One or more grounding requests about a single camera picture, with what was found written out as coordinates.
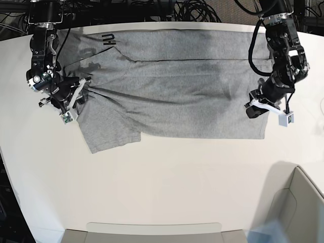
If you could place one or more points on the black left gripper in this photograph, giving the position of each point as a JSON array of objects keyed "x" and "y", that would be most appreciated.
[{"x": 268, "y": 92}]

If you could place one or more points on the white camera bracket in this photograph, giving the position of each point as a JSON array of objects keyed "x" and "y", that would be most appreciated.
[
  {"x": 69, "y": 114},
  {"x": 285, "y": 117}
]

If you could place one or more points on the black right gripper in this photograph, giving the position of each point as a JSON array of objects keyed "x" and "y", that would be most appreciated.
[{"x": 61, "y": 90}]

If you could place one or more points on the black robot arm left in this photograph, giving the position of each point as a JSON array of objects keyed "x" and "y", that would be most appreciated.
[{"x": 290, "y": 63}]

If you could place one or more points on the grey T-shirt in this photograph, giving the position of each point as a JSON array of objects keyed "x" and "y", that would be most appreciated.
[{"x": 168, "y": 83}]

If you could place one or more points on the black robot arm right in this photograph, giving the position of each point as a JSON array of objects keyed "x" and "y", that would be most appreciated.
[{"x": 45, "y": 74}]

